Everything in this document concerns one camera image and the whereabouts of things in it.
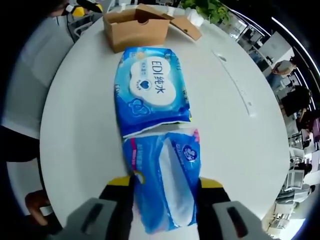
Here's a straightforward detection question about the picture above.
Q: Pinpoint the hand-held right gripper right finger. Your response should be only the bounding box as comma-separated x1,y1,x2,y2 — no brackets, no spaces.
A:
196,176,264,240

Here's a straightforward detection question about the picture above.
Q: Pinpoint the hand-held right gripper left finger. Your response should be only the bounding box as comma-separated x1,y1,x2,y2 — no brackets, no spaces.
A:
59,174,137,240

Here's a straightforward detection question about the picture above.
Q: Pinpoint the blue tissue pack soft item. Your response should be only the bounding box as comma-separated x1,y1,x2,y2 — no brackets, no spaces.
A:
122,128,202,235

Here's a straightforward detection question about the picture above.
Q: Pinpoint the brown cardboard shoe box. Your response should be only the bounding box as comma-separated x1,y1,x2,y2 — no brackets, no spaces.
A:
102,2,203,54

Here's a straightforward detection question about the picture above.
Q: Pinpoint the blue wet wipes soft item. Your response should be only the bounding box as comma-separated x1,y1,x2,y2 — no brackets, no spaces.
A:
113,46,195,137

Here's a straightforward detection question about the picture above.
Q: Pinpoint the person's right hand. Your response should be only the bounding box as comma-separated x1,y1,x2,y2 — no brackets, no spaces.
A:
24,189,52,227

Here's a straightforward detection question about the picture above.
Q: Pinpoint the white office chair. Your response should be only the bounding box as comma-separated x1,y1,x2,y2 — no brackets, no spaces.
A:
2,12,78,226

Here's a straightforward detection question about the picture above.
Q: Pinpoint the potted green plant white pot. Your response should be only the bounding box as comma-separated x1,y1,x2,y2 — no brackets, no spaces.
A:
179,0,232,26

